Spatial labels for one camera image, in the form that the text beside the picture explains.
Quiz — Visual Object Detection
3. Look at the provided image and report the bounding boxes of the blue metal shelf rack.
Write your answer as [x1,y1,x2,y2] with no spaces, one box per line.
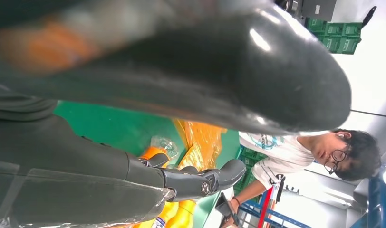
[237,163,386,228]

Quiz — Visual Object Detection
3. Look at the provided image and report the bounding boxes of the grey equipment box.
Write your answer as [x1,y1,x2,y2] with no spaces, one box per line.
[301,0,338,22]

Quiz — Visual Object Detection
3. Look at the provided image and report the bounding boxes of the green plastic crates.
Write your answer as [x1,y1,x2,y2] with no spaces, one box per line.
[306,17,363,56]
[232,146,269,202]

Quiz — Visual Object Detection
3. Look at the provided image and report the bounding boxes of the person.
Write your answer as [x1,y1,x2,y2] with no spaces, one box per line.
[222,128,383,228]

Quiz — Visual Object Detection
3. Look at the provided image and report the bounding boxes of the yellow plastic wrapped board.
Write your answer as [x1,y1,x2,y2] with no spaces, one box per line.
[173,119,228,172]

